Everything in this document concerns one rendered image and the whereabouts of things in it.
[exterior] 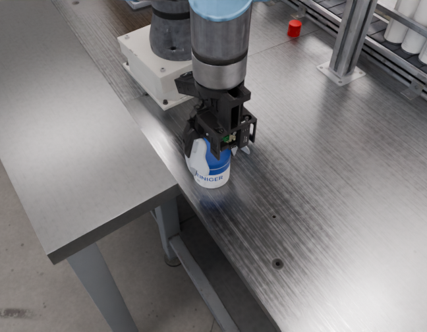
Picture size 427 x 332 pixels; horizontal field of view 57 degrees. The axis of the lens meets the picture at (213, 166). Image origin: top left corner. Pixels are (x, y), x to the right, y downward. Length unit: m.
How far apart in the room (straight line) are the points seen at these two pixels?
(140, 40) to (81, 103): 0.20
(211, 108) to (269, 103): 0.33
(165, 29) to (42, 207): 0.42
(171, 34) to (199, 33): 0.36
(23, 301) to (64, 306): 0.16
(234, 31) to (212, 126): 0.15
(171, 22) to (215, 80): 0.34
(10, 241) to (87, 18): 0.99
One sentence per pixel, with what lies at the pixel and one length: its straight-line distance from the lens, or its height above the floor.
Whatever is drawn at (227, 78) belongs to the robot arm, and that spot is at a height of 1.10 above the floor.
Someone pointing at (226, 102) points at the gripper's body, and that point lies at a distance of 0.54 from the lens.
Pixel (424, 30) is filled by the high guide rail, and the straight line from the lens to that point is 1.00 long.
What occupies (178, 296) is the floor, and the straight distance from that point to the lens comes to 1.53.
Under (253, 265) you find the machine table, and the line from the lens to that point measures 0.66.
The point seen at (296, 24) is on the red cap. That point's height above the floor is 0.86.
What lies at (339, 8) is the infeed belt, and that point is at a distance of 1.19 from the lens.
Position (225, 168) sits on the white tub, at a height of 0.88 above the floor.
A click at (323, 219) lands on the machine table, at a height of 0.83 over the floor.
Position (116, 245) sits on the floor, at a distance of 1.66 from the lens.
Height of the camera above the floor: 1.42
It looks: 50 degrees down
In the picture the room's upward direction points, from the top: straight up
